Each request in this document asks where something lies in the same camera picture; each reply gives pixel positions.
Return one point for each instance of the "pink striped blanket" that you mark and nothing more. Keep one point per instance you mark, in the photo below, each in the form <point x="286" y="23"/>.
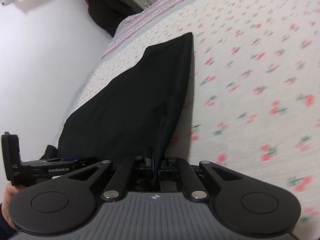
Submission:
<point x="132" y="24"/>

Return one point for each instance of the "cherry print bed sheet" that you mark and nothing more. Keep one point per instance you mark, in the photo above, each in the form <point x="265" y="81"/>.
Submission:
<point x="253" y="105"/>

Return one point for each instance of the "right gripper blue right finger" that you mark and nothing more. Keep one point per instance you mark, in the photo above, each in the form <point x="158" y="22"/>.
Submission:
<point x="167" y="168"/>

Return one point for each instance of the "black pants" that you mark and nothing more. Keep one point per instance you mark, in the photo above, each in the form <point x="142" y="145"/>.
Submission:
<point x="137" y="113"/>

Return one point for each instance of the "person's left hand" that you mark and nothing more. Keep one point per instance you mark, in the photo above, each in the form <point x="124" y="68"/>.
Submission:
<point x="9" y="192"/>

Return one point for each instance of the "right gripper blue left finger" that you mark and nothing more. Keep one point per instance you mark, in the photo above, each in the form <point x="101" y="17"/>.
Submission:
<point x="143" y="166"/>

